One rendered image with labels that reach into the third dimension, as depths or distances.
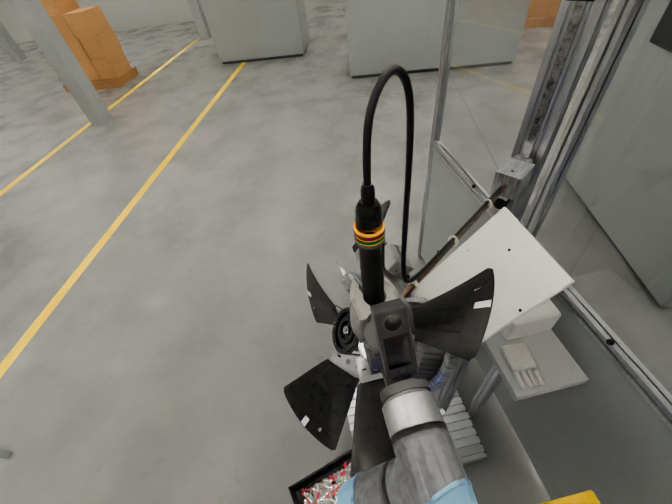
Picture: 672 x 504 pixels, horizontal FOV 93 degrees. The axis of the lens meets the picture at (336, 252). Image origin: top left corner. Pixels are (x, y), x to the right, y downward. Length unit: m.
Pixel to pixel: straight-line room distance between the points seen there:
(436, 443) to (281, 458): 1.63
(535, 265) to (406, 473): 0.58
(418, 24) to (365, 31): 0.79
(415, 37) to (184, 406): 5.55
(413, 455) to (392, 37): 5.77
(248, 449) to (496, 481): 1.27
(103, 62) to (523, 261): 8.30
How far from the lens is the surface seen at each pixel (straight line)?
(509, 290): 0.89
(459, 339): 0.63
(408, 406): 0.46
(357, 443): 0.81
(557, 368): 1.31
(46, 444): 2.77
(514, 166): 1.04
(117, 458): 2.45
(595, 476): 1.64
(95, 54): 8.62
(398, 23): 5.91
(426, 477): 0.45
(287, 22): 7.60
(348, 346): 0.82
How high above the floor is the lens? 1.94
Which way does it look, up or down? 47 degrees down
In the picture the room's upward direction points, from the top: 9 degrees counter-clockwise
